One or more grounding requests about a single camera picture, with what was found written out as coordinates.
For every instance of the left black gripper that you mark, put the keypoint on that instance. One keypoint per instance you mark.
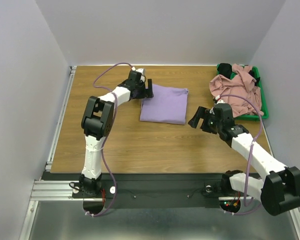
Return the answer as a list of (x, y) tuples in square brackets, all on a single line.
[(147, 93)]

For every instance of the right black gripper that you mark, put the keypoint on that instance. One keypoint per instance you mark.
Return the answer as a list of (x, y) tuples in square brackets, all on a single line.
[(205, 120)]

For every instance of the purple t-shirt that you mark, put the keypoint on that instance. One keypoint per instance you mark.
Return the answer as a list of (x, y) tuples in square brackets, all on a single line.
[(168, 105)]

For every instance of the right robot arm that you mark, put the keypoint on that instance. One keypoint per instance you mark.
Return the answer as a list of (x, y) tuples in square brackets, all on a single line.
[(278, 186)]

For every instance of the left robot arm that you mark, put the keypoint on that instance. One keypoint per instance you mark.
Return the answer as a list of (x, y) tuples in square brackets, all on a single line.
[(98, 119)]

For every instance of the pink t-shirt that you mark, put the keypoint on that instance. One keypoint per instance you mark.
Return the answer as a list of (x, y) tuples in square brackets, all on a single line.
[(237, 95)]

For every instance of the black t-shirt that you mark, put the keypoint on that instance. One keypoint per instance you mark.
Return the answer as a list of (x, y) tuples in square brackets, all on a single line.
[(225, 69)]

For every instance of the green plastic bin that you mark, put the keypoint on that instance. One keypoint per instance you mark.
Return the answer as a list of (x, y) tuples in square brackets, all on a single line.
[(262, 100)]

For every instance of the right electronics board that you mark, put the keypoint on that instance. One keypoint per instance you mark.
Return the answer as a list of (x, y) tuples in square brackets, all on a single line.
[(232, 206)]

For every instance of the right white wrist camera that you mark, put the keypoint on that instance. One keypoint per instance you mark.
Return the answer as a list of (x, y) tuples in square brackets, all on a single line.
[(218, 100)]

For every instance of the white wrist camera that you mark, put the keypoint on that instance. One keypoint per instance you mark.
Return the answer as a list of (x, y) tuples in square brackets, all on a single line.
[(218, 100), (139, 70)]

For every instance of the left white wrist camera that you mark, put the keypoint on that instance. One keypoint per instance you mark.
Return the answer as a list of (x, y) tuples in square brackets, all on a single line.
[(139, 70)]

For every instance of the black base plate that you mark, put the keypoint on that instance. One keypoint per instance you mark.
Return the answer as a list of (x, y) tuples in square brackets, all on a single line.
[(209, 181)]

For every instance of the aluminium front rail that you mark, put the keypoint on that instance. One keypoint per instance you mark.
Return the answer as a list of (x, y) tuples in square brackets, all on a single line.
[(45, 190)]

